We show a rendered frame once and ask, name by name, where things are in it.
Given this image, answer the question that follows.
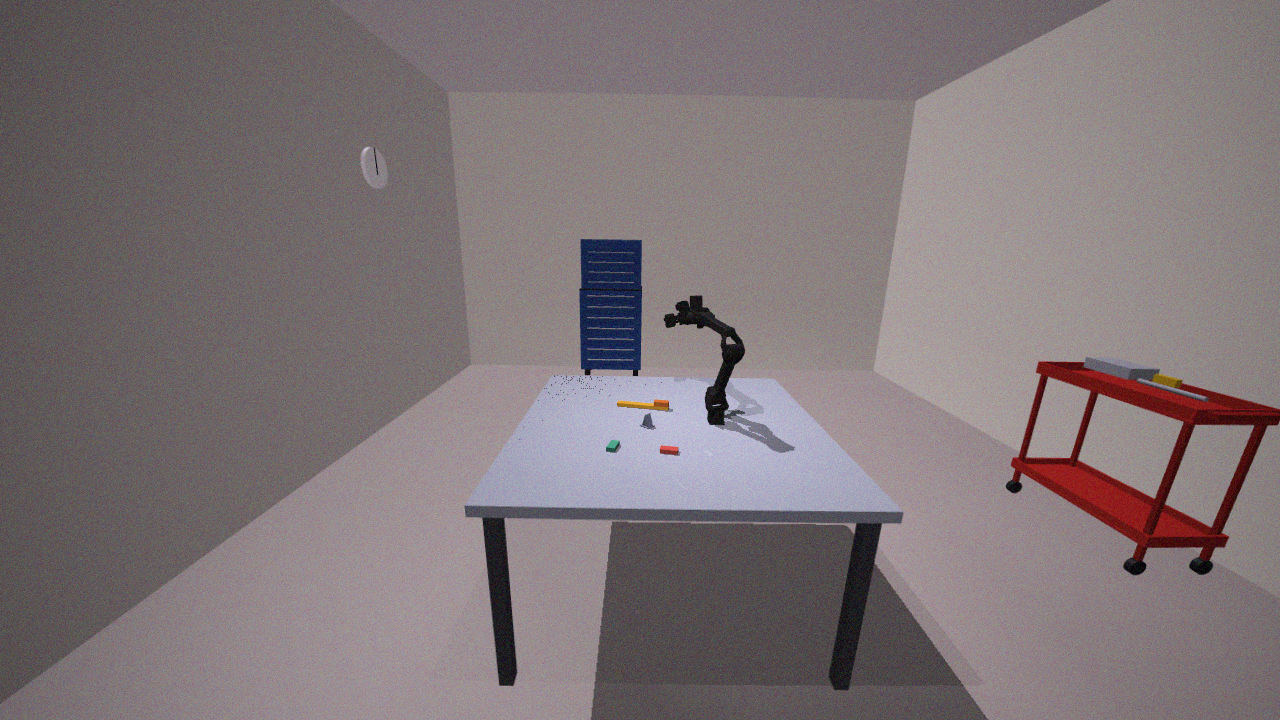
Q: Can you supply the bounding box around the orange long bar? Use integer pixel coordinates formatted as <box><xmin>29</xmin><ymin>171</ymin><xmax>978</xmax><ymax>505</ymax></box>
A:
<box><xmin>617</xmin><ymin>400</ymin><xmax>669</xmax><ymax>411</ymax></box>

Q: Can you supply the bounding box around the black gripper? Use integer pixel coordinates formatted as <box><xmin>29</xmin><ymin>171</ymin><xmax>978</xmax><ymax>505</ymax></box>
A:
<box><xmin>664</xmin><ymin>309</ymin><xmax>692</xmax><ymax>328</ymax></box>

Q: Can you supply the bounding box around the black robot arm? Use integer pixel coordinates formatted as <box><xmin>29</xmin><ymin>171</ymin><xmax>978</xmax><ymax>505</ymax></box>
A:
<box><xmin>675</xmin><ymin>295</ymin><xmax>745</xmax><ymax>425</ymax></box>

